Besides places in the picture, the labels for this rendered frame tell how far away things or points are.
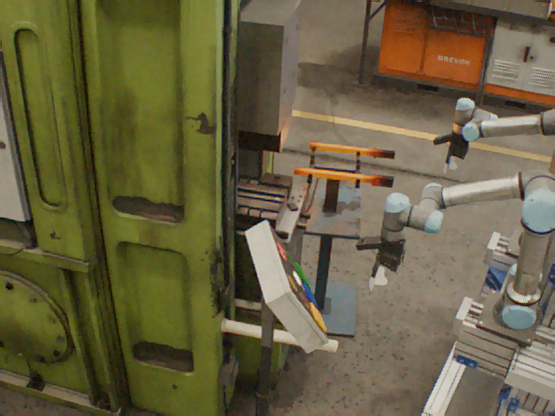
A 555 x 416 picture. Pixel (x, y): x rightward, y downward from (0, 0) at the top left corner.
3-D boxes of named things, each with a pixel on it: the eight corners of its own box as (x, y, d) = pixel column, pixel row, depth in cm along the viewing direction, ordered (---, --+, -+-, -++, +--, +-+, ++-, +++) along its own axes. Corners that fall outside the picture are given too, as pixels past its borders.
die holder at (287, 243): (300, 268, 301) (307, 188, 275) (282, 325, 270) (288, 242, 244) (185, 247, 310) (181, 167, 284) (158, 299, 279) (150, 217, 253)
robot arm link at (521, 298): (534, 309, 215) (564, 177, 185) (531, 337, 204) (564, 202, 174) (502, 303, 219) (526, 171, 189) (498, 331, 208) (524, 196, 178)
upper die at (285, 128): (291, 127, 243) (292, 105, 238) (279, 153, 227) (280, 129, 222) (185, 113, 250) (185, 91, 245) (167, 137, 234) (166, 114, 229)
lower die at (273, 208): (286, 204, 264) (287, 187, 259) (276, 234, 248) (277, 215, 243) (188, 188, 271) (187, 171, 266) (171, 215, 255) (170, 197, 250)
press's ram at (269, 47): (299, 90, 248) (305, -7, 225) (277, 136, 218) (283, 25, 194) (196, 77, 255) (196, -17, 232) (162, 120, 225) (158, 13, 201)
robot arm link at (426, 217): (447, 202, 207) (415, 194, 210) (441, 220, 198) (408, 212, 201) (442, 221, 211) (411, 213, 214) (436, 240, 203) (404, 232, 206)
